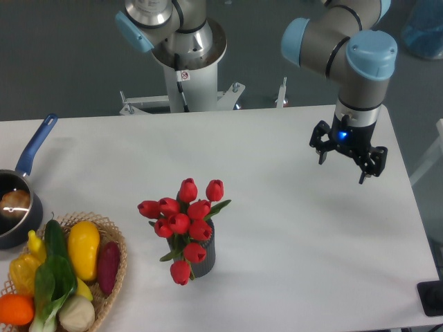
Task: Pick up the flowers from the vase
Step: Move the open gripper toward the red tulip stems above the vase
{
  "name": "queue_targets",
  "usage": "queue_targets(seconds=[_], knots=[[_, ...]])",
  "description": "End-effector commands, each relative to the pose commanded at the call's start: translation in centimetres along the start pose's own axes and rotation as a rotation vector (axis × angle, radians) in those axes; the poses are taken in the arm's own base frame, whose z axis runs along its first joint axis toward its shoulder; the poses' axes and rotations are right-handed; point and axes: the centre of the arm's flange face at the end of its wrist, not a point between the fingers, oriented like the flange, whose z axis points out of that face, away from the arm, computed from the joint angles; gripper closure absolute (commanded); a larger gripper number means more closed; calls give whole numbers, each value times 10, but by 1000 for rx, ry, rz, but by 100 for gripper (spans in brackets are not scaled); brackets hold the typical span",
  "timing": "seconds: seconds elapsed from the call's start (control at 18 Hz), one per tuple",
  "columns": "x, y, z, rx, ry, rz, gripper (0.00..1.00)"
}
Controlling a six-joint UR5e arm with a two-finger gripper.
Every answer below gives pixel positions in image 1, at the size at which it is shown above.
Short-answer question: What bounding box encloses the brown bun in saucepan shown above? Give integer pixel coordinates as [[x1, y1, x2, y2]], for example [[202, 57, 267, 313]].
[[1, 190, 30, 219]]

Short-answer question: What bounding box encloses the blue handled saucepan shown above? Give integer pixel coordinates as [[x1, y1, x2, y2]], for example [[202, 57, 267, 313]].
[[1, 113, 58, 250]]

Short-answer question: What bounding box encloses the small yellow pepper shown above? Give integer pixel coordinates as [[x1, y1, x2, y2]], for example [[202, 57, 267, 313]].
[[27, 230, 46, 263]]

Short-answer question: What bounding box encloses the yellow banana tip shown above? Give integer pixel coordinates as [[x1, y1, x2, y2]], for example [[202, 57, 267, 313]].
[[75, 277, 93, 302]]

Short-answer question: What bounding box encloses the red tulip bouquet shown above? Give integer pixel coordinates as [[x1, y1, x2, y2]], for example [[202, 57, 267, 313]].
[[137, 178, 230, 286]]

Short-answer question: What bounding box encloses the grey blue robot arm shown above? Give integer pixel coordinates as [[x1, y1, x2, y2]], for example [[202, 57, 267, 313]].
[[115, 1, 397, 178]]

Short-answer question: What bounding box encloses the dark grey ribbed vase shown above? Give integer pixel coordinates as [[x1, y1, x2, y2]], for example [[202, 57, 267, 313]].
[[166, 192, 216, 279]]

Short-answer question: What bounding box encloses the green bok choy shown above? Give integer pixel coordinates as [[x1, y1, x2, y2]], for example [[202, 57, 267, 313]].
[[29, 255, 77, 331]]

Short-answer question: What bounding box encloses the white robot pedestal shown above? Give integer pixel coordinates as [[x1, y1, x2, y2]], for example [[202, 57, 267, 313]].
[[120, 18, 246, 116]]

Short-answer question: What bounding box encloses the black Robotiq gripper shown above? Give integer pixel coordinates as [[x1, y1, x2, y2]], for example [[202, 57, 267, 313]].
[[309, 109, 388, 184]]

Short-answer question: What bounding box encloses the black device at edge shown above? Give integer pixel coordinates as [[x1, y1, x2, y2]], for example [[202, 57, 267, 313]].
[[417, 280, 443, 317]]

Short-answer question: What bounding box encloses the yellow squash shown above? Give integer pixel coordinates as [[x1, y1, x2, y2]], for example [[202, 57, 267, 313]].
[[68, 221, 100, 282]]

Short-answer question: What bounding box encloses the beige garlic bulb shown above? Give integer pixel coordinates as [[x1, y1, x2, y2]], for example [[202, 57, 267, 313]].
[[58, 295, 95, 332]]

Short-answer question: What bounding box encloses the black cable on pedestal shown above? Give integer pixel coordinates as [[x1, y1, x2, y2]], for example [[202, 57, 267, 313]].
[[174, 53, 190, 113]]

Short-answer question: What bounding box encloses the yellow bell pepper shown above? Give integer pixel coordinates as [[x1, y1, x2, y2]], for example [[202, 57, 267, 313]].
[[9, 254, 41, 297]]

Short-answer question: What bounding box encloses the orange fruit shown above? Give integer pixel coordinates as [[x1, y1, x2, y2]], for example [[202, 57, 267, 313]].
[[1, 294, 35, 326]]

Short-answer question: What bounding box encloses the dark green cucumber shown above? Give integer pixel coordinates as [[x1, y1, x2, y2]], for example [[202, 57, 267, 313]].
[[44, 219, 70, 263]]

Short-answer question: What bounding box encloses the blue transparent container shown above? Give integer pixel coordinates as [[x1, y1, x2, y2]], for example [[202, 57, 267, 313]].
[[401, 0, 442, 60]]

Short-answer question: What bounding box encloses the purple sweet potato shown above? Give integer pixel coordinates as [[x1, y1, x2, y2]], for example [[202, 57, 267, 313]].
[[97, 241, 120, 295]]

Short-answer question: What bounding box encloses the white frame at right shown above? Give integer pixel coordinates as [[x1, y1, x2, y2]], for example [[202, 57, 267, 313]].
[[409, 118, 442, 186]]

